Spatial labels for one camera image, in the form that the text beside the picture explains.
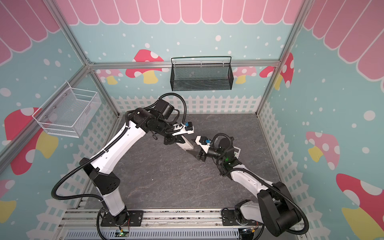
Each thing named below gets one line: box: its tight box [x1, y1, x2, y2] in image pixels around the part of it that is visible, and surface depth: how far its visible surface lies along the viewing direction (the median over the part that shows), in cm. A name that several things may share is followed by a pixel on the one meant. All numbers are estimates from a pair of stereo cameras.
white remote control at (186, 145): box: [175, 135, 194, 151], surface depth 76 cm
